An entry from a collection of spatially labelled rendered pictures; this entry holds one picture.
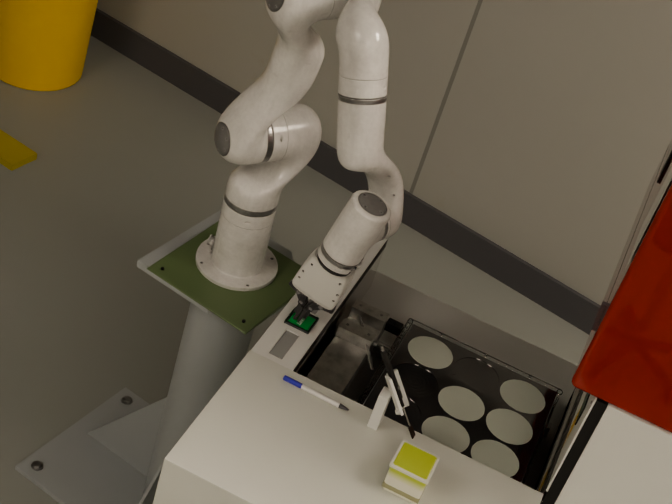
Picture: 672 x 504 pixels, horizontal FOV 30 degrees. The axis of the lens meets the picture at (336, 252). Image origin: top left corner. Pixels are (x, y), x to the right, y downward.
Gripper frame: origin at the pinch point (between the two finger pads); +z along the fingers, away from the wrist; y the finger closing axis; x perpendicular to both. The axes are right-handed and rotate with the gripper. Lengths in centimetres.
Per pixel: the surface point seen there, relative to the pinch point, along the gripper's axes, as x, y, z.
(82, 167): -139, 99, 122
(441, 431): 4.6, -36.7, 1.1
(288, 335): 5.2, -0.6, 3.1
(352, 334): -10.3, -11.2, 6.2
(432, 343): -19.9, -26.6, 3.3
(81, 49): -183, 133, 113
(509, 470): 6, -52, -2
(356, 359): -6.3, -14.9, 7.8
